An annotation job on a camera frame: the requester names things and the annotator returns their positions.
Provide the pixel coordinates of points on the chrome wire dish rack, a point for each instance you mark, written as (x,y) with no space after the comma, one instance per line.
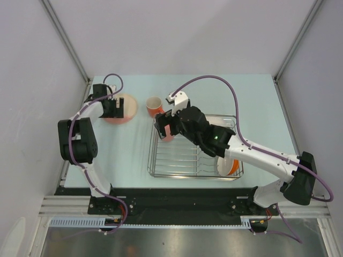
(180,158)

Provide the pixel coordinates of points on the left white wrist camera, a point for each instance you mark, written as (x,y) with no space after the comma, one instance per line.
(111,89)

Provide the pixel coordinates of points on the orange ceramic mug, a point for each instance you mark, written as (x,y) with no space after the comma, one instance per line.
(154,106)

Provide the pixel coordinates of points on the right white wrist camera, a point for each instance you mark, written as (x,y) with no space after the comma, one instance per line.
(179,101)

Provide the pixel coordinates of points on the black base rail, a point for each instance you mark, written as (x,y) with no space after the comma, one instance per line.
(180,206)

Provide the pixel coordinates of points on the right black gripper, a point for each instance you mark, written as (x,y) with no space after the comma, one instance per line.
(162,120)

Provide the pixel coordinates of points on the pink plastic cup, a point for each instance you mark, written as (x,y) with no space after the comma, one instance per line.
(168,137)

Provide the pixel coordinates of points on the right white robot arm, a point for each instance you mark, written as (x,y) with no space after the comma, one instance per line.
(296,174)

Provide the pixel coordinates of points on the white slotted cable duct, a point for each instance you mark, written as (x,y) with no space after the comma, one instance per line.
(108,223)

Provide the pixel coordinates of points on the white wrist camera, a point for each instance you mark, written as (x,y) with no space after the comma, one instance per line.
(111,89)
(179,101)

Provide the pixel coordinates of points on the aluminium frame profile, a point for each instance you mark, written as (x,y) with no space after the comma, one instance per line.
(77,206)

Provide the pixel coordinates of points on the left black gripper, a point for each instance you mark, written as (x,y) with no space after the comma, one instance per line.
(117,112)

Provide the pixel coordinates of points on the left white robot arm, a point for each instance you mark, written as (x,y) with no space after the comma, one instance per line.
(77,140)

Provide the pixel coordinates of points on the orange and white bowl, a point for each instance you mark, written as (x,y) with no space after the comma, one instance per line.
(227,166)

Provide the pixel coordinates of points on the beige pink floral plate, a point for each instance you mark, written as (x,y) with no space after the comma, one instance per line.
(129,110)

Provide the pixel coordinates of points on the white ceramic plate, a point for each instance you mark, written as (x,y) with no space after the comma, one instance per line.
(221,120)

